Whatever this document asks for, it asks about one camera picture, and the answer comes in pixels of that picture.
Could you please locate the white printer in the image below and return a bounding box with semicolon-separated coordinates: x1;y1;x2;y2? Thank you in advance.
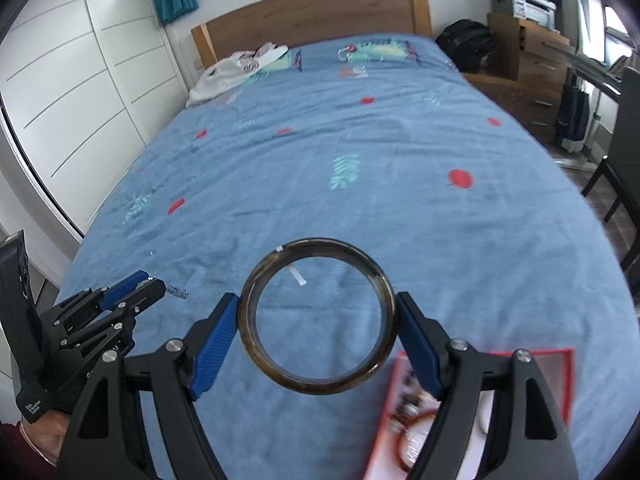
487;0;557;31

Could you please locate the thin silver wrist bangle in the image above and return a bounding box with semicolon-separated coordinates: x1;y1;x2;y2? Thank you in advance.
20;422;57;467

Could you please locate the blue printed blanket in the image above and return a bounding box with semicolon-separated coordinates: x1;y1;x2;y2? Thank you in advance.
52;35;640;480

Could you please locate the white wardrobe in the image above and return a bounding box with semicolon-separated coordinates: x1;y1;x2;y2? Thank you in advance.
0;0;186;271

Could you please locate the dark blue hanging cloth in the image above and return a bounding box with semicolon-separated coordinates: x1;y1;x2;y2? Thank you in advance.
554;80;593;153

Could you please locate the person's left forearm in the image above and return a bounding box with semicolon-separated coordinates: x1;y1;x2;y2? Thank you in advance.
0;422;61;480

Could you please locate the mixed stone beaded bracelet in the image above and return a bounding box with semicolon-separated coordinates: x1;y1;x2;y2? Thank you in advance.
390;365;436;431

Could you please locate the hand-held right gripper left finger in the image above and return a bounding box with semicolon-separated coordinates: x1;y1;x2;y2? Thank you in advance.
59;294;241;480

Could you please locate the black chair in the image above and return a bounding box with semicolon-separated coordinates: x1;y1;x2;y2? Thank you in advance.
580;67;640;281

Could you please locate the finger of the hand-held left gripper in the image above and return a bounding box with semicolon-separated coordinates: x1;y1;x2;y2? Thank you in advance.
59;280;167;352
42;270;152;332

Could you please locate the white garment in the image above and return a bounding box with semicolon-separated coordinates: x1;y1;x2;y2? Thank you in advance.
186;42;291;107

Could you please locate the glass top desk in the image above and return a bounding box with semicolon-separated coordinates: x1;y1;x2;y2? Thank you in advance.
570;45;626;106

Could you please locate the person's left hand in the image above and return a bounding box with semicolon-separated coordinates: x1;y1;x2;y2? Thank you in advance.
22;410;71;467

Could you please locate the wooden dresser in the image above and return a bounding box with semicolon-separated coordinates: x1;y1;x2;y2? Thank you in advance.
462;12;583;133

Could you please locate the wooden headboard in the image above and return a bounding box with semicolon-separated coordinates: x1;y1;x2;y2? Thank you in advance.
191;0;433;68

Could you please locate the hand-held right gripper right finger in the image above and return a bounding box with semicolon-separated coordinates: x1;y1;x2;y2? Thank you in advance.
395;291;581;480

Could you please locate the amber resin bangle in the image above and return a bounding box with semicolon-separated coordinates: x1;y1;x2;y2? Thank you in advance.
392;407;443;473

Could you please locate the black bag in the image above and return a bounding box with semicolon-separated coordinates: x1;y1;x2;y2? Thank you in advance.
435;19;496;73

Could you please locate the red cardboard box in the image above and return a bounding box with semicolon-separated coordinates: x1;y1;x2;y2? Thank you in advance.
364;347;576;480

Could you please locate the dark brown bangle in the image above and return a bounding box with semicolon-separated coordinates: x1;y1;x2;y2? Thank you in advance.
240;237;397;396

